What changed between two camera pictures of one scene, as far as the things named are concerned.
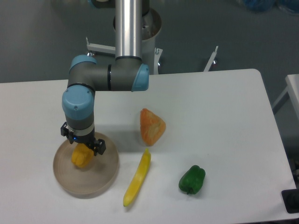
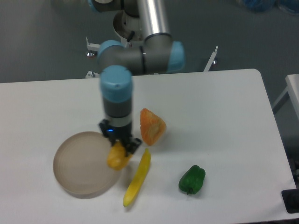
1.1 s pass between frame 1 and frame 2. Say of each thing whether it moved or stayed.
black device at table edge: stayed
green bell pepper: stayed
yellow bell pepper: moved
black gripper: moved
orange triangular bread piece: stayed
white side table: stayed
